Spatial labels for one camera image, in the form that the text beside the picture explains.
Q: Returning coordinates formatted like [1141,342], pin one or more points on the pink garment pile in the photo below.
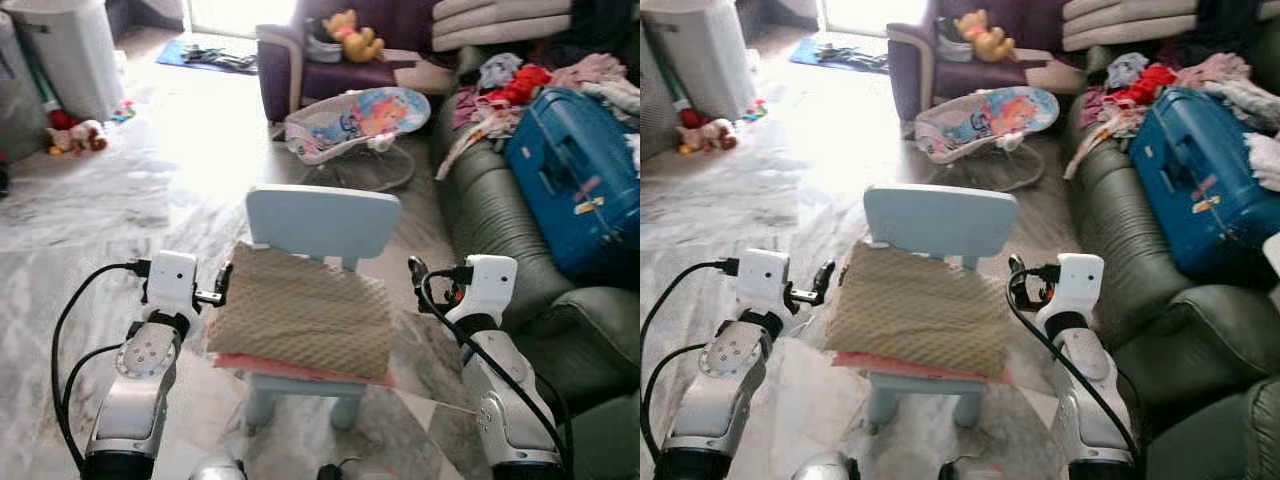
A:
[590,72]
[1212,72]

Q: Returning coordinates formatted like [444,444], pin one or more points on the purple armchair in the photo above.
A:
[290,70]
[915,70]

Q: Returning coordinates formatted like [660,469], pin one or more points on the beige folded mattress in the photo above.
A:
[1130,25]
[500,25]

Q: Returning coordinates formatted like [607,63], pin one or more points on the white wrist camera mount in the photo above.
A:
[1078,285]
[172,280]
[762,280]
[490,285]

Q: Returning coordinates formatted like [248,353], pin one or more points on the grey blue garment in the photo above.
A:
[1127,70]
[498,70]

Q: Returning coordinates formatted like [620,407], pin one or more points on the blue hard suitcase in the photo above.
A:
[1195,170]
[575,170]

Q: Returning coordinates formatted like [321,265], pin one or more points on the yellow bear plush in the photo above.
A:
[983,35]
[352,35]

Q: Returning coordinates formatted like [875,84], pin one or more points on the pink printed baby bouncer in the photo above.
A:
[990,118]
[360,118]

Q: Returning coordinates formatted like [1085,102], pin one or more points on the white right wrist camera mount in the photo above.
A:
[490,285]
[1078,285]

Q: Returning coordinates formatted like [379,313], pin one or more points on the small colourful toy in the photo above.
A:
[755,109]
[123,111]

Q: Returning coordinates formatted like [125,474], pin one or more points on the grey cloth bundle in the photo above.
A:
[322,45]
[952,42]

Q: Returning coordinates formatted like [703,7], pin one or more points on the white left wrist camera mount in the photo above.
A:
[762,280]
[172,280]

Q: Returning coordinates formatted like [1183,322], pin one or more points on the green leather sofa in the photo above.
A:
[1100,220]
[480,210]

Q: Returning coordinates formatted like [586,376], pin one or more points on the brown and red plush toy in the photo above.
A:
[708,135]
[78,136]

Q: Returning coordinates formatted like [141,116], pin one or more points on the blue floor mat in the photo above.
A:
[175,55]
[808,54]

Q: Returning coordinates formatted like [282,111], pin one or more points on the beige dimpled pillow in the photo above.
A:
[920,310]
[300,310]

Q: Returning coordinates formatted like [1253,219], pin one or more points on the light blue child chair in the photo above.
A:
[940,215]
[320,215]

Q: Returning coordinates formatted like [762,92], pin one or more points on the white air purifier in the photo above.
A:
[75,55]
[710,55]

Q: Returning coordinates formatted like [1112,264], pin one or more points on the silver robot left leg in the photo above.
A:
[825,468]
[215,470]

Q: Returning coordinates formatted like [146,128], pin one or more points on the red garment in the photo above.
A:
[1148,85]
[520,85]

